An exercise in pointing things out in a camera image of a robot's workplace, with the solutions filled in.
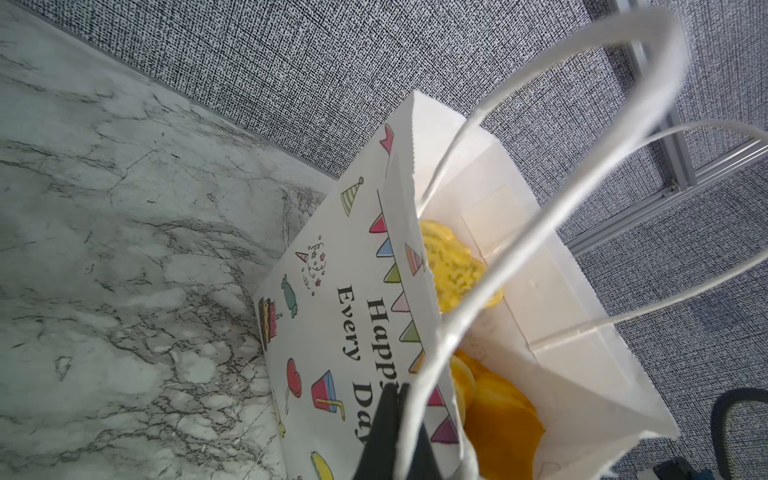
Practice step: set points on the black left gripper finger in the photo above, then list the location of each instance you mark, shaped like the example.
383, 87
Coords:
378, 456

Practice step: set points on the yellow striped bun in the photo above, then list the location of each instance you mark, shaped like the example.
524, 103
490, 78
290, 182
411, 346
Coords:
499, 421

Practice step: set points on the white paper gift bag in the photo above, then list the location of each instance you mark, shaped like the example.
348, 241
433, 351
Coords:
351, 306

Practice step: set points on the long striped croissant bread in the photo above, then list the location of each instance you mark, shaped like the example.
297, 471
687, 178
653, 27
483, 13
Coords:
455, 270

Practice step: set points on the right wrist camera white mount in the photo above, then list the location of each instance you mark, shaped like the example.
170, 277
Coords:
676, 469

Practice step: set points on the aluminium cage frame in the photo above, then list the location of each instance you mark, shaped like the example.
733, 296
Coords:
316, 77

